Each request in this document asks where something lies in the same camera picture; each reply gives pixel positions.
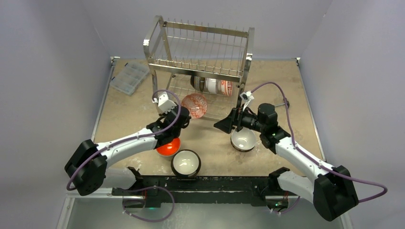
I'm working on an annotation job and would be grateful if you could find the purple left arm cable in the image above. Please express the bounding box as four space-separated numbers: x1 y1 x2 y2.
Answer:
66 90 182 191

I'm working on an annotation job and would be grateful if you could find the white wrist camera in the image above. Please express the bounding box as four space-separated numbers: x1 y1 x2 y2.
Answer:
239 91 255 111
158 93 177 114

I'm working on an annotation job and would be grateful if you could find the red orange bowl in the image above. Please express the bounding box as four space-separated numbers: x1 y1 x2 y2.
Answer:
156 138 181 156

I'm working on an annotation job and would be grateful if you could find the clear plastic organizer box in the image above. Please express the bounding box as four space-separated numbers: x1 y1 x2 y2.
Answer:
110 61 149 96

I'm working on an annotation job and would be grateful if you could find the orange floral patterned bowl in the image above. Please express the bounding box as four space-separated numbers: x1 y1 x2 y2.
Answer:
220 80 233 96

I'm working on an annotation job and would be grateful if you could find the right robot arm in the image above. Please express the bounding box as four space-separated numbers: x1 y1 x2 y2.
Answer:
214 103 359 221

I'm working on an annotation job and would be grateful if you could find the brown bowl tan inside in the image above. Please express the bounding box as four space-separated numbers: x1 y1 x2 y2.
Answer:
190 76 205 92

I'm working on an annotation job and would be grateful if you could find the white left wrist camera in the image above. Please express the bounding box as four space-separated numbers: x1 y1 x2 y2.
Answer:
158 93 177 114

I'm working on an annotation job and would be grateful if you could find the stainless steel dish rack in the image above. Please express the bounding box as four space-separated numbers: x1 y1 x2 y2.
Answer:
143 15 255 120

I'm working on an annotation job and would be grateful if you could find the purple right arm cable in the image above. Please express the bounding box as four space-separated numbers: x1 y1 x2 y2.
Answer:
250 82 388 204

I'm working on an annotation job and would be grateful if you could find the black handled claw hammer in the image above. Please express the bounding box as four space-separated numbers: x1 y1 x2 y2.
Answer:
274 99 290 109

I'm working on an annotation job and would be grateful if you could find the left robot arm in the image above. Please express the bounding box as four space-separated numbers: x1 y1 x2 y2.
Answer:
64 106 191 196

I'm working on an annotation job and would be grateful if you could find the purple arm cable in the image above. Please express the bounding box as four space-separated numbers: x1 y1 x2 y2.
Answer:
250 82 388 204
66 90 182 191

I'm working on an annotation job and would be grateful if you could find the dark bowl cream inside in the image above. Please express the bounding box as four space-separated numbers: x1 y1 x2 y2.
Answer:
230 128 256 152

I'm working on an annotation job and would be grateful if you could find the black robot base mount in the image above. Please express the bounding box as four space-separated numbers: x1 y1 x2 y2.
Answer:
112 167 288 208

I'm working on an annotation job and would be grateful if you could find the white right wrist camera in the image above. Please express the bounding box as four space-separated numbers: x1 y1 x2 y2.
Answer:
239 91 255 111

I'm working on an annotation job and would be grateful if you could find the black rimmed white bowl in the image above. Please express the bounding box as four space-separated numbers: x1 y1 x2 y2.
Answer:
171 150 201 178

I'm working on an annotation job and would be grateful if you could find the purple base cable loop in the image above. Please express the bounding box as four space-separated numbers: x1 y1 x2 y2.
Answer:
122 185 175 223

